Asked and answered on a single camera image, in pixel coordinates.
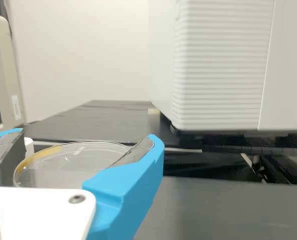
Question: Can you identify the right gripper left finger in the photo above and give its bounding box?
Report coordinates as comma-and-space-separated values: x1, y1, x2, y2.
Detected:
0, 127, 27, 187

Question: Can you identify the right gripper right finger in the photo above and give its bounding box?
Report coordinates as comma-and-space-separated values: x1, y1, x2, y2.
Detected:
82, 133, 166, 240

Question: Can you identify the petri dish lid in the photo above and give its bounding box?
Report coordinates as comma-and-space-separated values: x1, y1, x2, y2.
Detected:
12, 139, 137, 189

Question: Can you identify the white-capped bottle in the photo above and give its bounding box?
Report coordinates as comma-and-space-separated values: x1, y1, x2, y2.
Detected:
23, 136, 35, 161

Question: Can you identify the black platform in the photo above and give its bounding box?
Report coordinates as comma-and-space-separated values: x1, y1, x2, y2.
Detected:
23, 99, 297, 186
134, 174, 297, 240

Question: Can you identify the cream microscope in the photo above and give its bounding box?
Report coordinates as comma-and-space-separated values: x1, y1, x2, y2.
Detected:
0, 12, 27, 131

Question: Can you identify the white incubator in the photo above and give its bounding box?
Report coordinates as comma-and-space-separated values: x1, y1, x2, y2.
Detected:
148, 0, 204, 148

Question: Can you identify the incubator door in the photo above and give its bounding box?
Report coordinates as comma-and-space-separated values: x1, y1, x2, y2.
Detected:
172, 0, 297, 133

